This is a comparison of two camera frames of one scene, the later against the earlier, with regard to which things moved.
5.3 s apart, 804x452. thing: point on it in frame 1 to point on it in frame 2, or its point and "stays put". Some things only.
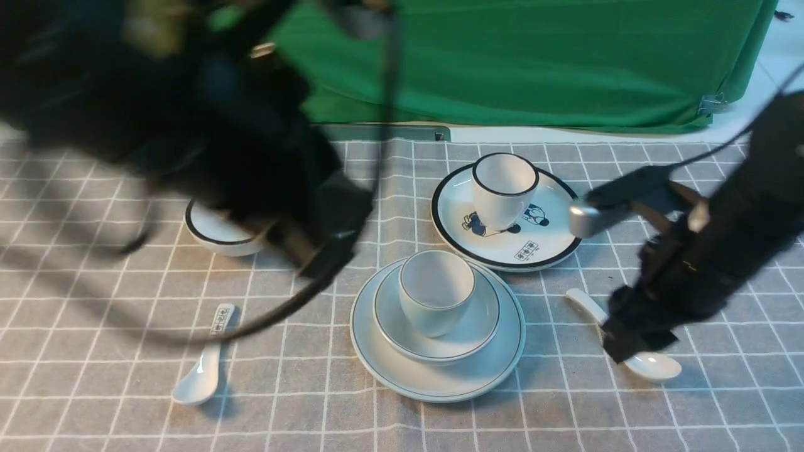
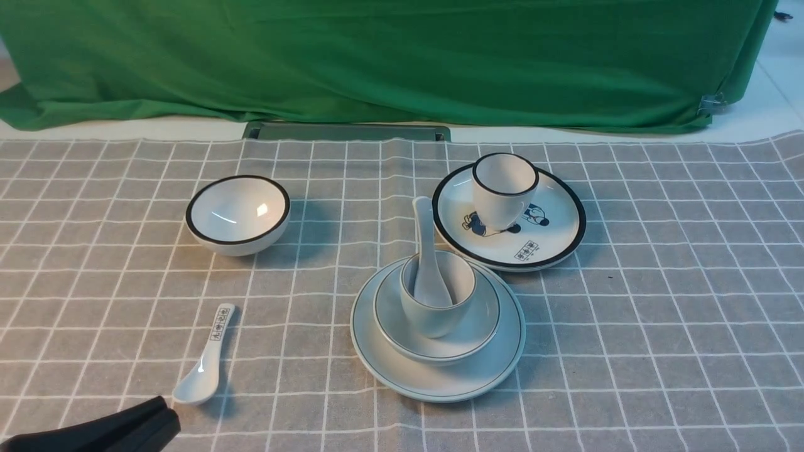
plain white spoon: (649, 366) to (429, 290)
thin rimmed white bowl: (472, 338) stays put
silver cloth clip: (712, 103) stays put
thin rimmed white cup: (436, 287) stays put
